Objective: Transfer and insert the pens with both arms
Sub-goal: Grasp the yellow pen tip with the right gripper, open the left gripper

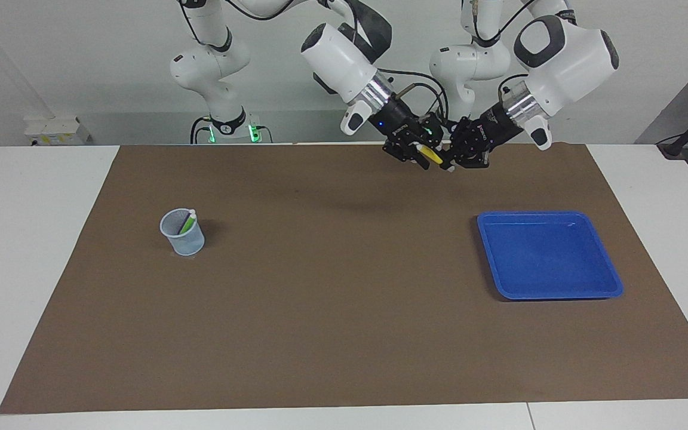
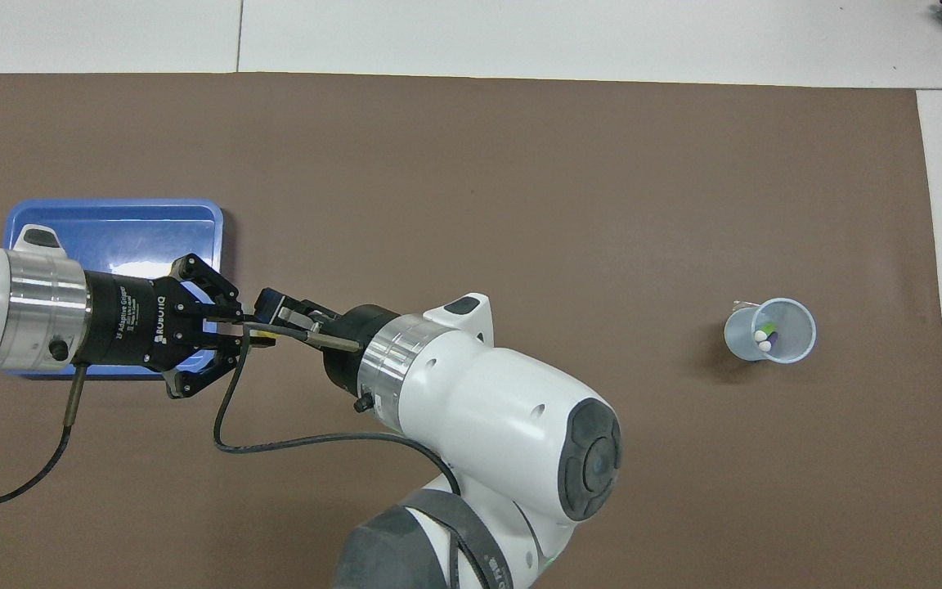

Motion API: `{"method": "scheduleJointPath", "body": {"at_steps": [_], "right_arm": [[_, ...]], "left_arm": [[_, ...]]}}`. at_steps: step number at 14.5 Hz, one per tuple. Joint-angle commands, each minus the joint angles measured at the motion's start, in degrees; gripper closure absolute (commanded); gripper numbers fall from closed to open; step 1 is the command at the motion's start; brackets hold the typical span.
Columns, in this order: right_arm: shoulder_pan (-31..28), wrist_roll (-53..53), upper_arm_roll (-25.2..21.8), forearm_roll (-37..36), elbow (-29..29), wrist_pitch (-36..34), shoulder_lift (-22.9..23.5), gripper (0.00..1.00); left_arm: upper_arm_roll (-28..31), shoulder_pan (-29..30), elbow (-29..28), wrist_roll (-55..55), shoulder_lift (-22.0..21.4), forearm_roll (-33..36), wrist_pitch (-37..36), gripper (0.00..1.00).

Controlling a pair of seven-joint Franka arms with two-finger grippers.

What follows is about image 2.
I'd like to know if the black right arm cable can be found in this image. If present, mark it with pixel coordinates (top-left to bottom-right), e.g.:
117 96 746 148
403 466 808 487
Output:
213 321 492 589

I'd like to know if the brown table mat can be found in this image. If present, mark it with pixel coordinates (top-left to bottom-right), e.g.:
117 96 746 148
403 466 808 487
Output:
0 72 942 589

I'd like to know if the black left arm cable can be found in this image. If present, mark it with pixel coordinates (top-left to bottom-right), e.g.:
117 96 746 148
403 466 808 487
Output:
0 364 87 510

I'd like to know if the translucent pale blue cup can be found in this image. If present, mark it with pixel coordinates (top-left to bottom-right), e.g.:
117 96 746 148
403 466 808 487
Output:
723 298 817 365

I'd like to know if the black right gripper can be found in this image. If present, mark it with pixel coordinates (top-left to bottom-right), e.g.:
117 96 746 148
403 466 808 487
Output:
258 286 403 402

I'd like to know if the blue plastic tray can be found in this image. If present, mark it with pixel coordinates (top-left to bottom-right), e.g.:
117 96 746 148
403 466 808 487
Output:
3 199 225 379

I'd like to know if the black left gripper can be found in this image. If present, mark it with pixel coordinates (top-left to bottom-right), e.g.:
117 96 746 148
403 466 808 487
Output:
78 253 276 401

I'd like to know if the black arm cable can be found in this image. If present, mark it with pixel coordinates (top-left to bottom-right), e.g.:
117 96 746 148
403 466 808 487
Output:
0 364 87 510
213 321 492 589

